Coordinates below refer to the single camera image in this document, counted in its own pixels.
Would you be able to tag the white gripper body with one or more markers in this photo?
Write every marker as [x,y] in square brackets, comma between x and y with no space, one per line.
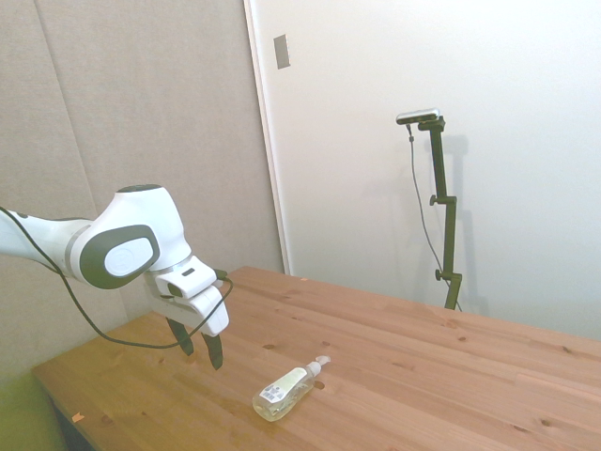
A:
[206,315]

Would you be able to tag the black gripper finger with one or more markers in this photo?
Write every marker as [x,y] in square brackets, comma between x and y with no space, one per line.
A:
[212,350]
[182,338]

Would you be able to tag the clear sanitizer pump bottle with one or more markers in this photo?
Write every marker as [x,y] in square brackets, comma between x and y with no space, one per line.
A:
[282,392]

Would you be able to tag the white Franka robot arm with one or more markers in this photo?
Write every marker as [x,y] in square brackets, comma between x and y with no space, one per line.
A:
[136,211]

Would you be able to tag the small orange scrap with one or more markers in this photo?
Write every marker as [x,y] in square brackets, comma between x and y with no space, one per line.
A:
[77,417]

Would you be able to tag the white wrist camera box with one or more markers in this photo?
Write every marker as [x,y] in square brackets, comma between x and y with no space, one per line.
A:
[188,279]

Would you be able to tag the white door frame trim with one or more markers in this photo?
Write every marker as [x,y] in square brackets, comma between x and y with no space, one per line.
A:
[268,141]

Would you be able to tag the grey wall switch plate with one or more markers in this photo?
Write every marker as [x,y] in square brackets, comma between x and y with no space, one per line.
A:
[282,51]

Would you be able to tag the black articulated camera stand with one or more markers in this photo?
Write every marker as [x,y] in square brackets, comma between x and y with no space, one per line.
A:
[440,164]

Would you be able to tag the silver exterior camera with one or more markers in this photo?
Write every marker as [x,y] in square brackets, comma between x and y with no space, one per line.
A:
[418,116]

